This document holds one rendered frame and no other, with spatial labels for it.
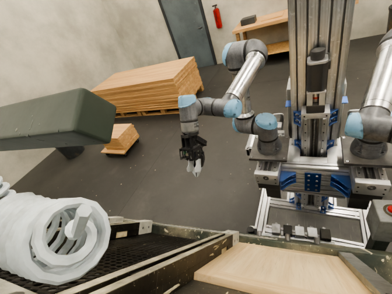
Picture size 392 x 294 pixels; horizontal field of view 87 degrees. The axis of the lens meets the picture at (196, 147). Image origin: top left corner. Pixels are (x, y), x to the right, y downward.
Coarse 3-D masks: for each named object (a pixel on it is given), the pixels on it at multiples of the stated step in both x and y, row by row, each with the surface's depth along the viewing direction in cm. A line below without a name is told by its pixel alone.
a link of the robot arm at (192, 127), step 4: (184, 124) 85; (188, 124) 84; (192, 124) 85; (196, 124) 86; (184, 128) 85; (188, 128) 85; (192, 128) 85; (196, 128) 86; (184, 132) 87; (188, 132) 86; (192, 132) 86
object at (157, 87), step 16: (160, 64) 477; (176, 64) 436; (192, 64) 441; (112, 80) 504; (128, 80) 457; (144, 80) 420; (160, 80) 391; (176, 80) 386; (192, 80) 441; (112, 96) 475; (128, 96) 453; (144, 96) 436; (160, 96) 419; (176, 96) 403; (128, 112) 493; (144, 112) 473; (160, 112) 463; (176, 112) 438
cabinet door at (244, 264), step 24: (216, 264) 67; (240, 264) 70; (264, 264) 72; (288, 264) 74; (312, 264) 76; (336, 264) 77; (240, 288) 53; (264, 288) 51; (288, 288) 52; (312, 288) 54; (336, 288) 55; (360, 288) 55
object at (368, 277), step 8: (344, 256) 82; (352, 256) 83; (352, 264) 70; (360, 264) 71; (360, 272) 62; (368, 272) 62; (360, 280) 61; (368, 280) 55; (376, 280) 56; (384, 280) 56; (368, 288) 55; (376, 288) 50; (384, 288) 50
